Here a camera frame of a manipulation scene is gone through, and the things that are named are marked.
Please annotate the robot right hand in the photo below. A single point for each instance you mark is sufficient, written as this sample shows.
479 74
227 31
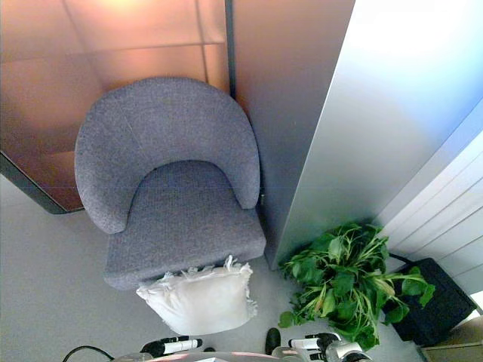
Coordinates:
313 342

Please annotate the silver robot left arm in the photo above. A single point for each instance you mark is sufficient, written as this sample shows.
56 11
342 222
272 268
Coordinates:
132 357

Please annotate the black square plant box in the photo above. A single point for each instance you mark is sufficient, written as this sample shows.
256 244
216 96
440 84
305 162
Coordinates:
437 298

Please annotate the green leafy potted plant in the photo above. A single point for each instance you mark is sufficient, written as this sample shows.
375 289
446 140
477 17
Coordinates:
339 279

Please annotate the grey fabric tub armchair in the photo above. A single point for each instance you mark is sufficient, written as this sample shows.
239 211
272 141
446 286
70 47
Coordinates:
170 124

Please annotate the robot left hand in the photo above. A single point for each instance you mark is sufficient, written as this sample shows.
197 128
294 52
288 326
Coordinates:
177 345

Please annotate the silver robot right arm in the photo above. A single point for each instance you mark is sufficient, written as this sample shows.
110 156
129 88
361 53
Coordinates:
349 353

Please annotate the white slatted wall radiator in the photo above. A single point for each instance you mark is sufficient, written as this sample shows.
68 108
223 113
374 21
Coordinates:
441 211

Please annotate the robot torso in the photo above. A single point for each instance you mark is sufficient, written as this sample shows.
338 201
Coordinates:
211 357

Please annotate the light wooden box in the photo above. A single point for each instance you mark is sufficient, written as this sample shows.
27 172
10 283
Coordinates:
456 343

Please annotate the white fringed square pillow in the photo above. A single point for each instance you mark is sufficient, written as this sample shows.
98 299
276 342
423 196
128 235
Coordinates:
200 301

